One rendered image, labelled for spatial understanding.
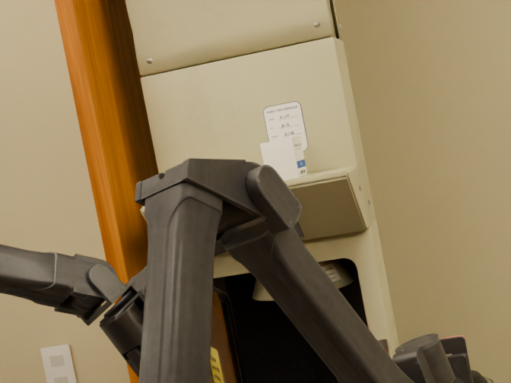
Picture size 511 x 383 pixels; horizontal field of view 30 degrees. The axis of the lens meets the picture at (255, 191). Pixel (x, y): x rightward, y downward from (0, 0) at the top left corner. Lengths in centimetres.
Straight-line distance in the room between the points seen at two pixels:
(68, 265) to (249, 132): 39
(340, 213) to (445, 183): 51
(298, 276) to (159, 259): 18
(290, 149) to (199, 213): 52
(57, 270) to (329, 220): 42
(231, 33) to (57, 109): 67
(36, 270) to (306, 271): 41
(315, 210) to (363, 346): 40
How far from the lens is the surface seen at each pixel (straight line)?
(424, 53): 190
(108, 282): 130
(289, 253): 100
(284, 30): 150
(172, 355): 84
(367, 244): 149
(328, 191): 139
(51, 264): 129
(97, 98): 151
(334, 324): 103
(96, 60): 154
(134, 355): 132
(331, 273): 156
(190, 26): 153
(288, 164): 141
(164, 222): 90
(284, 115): 149
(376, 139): 191
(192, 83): 153
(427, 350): 119
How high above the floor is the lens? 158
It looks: 3 degrees down
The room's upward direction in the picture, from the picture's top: 11 degrees counter-clockwise
